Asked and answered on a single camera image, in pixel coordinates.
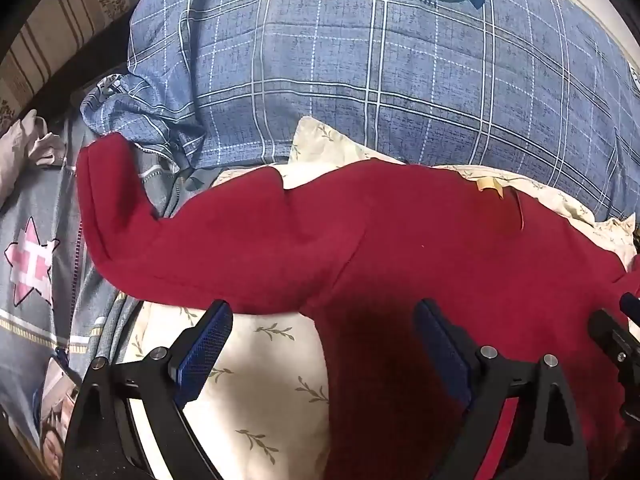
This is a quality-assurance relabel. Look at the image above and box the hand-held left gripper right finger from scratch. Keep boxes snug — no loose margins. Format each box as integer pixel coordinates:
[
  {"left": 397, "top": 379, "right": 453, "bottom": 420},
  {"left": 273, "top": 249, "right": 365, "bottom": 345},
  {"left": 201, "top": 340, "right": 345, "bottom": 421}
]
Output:
[{"left": 414, "top": 299, "right": 591, "bottom": 480}]

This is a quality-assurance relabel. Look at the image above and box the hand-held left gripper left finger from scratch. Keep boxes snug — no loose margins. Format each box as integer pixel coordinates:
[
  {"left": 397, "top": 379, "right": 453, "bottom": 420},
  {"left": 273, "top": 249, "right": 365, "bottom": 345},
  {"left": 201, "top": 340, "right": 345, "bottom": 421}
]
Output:
[{"left": 62, "top": 299, "right": 234, "bottom": 480}]

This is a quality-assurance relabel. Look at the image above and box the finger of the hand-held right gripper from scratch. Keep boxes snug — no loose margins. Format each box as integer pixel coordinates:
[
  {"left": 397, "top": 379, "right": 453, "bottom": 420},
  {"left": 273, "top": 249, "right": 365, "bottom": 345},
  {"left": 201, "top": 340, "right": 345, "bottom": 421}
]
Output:
[{"left": 587, "top": 292, "right": 640, "bottom": 386}]

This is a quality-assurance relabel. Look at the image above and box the dark red garment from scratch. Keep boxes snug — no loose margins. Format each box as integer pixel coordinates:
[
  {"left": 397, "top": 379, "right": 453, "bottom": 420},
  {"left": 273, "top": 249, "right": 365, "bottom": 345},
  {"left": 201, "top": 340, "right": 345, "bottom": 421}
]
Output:
[{"left": 76, "top": 132, "right": 640, "bottom": 480}]

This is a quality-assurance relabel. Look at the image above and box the cream leaf-print pillow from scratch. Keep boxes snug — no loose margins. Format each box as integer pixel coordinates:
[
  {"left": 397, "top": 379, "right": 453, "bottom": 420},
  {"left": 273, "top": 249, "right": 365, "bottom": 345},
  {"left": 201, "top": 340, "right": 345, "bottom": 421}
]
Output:
[{"left": 120, "top": 116, "right": 638, "bottom": 480}]

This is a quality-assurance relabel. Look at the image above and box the grey star-print bedsheet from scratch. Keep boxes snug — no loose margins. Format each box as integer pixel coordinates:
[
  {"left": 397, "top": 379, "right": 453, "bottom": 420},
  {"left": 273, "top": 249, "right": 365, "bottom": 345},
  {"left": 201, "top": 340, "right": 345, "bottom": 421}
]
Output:
[{"left": 0, "top": 115, "right": 221, "bottom": 480}]

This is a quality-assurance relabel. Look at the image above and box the beige crumpled cloth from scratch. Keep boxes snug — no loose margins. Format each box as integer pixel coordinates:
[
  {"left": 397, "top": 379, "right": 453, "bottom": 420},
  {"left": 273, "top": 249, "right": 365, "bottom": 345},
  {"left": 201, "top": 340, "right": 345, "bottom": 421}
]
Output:
[{"left": 0, "top": 110, "right": 67, "bottom": 201}]

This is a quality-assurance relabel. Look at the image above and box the blue plaid quilt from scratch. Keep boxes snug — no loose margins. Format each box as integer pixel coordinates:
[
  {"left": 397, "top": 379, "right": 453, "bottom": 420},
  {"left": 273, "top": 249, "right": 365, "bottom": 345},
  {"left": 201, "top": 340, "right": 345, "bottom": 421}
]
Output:
[{"left": 80, "top": 0, "right": 640, "bottom": 221}]

